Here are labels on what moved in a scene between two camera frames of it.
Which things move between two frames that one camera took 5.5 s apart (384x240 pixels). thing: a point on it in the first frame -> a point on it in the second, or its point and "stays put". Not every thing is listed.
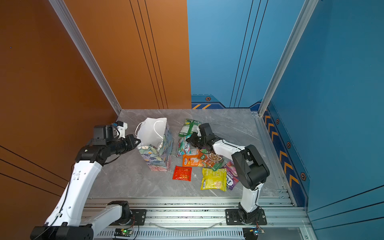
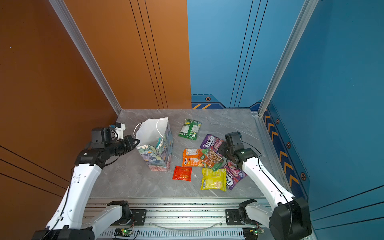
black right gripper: x=192 y=139 -> x=221 y=147
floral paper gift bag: x=155 y=143 stays put
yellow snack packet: x=212 y=180 stays put
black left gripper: x=129 y=138 stays put
